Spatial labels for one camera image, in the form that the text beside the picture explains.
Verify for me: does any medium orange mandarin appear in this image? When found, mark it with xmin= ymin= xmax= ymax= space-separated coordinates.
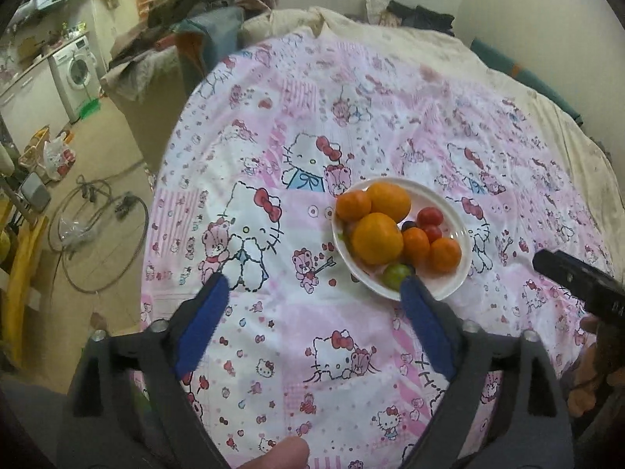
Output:
xmin=428 ymin=237 xmax=462 ymax=274

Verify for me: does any green grape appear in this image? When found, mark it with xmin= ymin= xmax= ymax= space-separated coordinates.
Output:
xmin=381 ymin=263 xmax=415 ymax=291

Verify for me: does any small orange mandarin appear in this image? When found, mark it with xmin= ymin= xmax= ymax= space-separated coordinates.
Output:
xmin=403 ymin=227 xmax=430 ymax=268

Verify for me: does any red cherry tomato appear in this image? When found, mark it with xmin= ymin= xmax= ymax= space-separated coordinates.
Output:
xmin=421 ymin=224 xmax=443 ymax=243
xmin=416 ymin=206 xmax=444 ymax=227

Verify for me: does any large orange mandarin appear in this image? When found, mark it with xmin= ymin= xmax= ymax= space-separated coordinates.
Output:
xmin=350 ymin=213 xmax=404 ymax=267

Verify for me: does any large orange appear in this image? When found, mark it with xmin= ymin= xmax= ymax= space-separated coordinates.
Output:
xmin=366 ymin=182 xmax=412 ymax=222

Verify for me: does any small orange tangerine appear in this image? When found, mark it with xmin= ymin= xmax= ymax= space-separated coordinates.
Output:
xmin=336 ymin=190 xmax=372 ymax=224

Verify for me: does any person's right hand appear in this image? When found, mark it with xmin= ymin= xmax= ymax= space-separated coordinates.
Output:
xmin=567 ymin=315 xmax=624 ymax=418

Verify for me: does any red cherry tomato on plate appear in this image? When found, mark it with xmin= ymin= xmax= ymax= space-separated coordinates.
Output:
xmin=416 ymin=206 xmax=444 ymax=227

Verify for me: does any white pink oval plate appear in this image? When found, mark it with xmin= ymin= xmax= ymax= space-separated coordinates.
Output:
xmin=332 ymin=177 xmax=471 ymax=301

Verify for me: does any yellow wooden rack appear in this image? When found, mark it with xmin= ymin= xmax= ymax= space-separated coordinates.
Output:
xmin=1 ymin=216 xmax=49 ymax=369

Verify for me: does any pink Hello Kitty bedsheet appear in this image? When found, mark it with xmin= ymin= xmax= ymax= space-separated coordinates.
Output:
xmin=142 ymin=30 xmax=621 ymax=468

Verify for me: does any plastic bag on floor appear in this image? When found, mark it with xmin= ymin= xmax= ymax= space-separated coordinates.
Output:
xmin=42 ymin=137 xmax=76 ymax=182

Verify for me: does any white cabinet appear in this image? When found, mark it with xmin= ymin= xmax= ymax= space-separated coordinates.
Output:
xmin=1 ymin=59 xmax=69 ymax=151

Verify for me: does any white washing machine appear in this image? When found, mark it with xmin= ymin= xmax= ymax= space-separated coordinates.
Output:
xmin=48 ymin=34 xmax=100 ymax=123

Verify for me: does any blue teal pillow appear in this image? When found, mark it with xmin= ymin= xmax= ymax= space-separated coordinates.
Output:
xmin=173 ymin=6 xmax=244 ymax=95

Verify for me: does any pile of dark clothes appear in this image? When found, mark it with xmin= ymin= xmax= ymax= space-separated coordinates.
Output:
xmin=108 ymin=0 xmax=280 ymax=70

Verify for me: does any black cable on floor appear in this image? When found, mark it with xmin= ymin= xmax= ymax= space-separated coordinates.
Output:
xmin=46 ymin=158 xmax=151 ymax=295

